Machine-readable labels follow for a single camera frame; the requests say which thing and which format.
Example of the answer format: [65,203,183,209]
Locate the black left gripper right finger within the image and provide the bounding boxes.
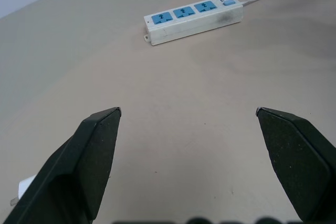
[255,106,336,224]

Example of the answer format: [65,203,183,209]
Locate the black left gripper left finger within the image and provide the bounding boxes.
[0,106,122,224]

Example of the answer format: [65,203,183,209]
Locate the white plug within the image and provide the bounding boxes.
[9,173,36,207]

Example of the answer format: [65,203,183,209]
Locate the white power strip blue sockets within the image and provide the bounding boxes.
[143,0,244,47]

